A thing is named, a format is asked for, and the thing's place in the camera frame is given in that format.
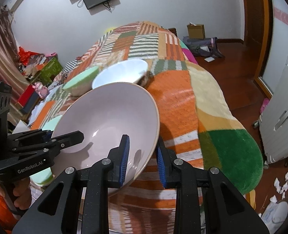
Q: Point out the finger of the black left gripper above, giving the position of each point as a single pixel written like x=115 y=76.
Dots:
x=63 y=141

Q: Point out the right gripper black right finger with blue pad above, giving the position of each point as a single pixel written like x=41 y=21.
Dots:
x=225 y=208

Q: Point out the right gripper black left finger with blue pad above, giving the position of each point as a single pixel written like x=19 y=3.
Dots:
x=78 y=199

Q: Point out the pink ceramic bowl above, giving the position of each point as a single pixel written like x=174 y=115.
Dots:
x=103 y=115

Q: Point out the orange sleeve forearm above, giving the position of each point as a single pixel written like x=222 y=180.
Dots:
x=7 y=220

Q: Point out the person's left hand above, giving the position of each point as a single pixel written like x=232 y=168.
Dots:
x=22 y=193

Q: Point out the mint green flat plate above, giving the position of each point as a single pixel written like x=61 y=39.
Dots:
x=45 y=177

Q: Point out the white paper scraps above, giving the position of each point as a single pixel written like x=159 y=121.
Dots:
x=281 y=189

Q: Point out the pink toy figurine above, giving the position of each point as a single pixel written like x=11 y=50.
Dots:
x=41 y=90

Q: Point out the red and navy box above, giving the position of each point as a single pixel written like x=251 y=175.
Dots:
x=28 y=100

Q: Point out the green and white bowl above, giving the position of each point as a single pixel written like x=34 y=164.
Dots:
x=82 y=82

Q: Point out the green patterned box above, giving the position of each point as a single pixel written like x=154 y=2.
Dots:
x=49 y=71

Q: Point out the patchwork orange bed blanket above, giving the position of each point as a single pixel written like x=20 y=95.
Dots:
x=195 y=122

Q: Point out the striped brown curtain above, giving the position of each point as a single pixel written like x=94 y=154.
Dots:
x=9 y=72

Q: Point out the red plastic bag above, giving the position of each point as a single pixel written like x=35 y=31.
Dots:
x=25 y=56

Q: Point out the white bowl with dark spots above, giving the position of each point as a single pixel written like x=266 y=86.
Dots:
x=130 y=71

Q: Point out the white suitcase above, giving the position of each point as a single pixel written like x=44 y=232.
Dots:
x=273 y=122

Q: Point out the purple grey backpack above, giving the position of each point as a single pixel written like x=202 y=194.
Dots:
x=206 y=47

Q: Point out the cardboard box on floor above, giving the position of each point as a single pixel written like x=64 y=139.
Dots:
x=196 y=31

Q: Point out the wooden door frame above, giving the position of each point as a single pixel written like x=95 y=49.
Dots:
x=258 y=35

